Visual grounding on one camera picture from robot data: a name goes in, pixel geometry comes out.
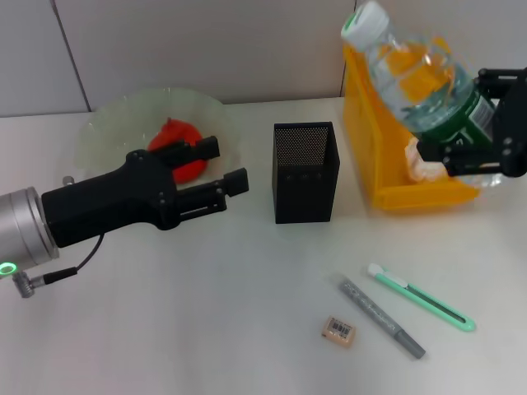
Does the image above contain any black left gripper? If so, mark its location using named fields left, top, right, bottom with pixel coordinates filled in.
left=40, top=135, right=250, bottom=249

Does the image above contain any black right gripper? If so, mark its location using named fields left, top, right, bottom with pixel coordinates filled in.
left=417, top=67, right=527, bottom=179

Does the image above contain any clear green-label water bottle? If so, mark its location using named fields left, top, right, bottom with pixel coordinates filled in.
left=340, top=0, right=501, bottom=145

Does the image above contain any white paper ball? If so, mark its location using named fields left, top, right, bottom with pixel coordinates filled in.
left=404, top=137, right=450, bottom=182

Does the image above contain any black mesh pen holder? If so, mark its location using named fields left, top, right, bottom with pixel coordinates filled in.
left=271, top=121, right=342, bottom=225

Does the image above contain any clear green glass fruit plate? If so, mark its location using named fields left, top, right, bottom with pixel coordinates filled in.
left=73, top=86, right=244, bottom=194

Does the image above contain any mint green utility knife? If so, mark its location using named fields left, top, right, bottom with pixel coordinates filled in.
left=367, top=263, right=475, bottom=333

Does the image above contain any beige eraser with barcode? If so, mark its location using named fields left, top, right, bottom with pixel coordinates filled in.
left=320, top=315, right=357, bottom=348

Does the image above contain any grey glitter pen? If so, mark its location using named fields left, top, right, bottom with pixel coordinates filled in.
left=338, top=276, right=427, bottom=360

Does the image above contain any yellow plastic bin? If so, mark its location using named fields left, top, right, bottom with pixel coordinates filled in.
left=342, top=39, right=485, bottom=213

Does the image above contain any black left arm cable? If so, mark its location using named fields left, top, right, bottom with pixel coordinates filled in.
left=12, top=234, right=106, bottom=298

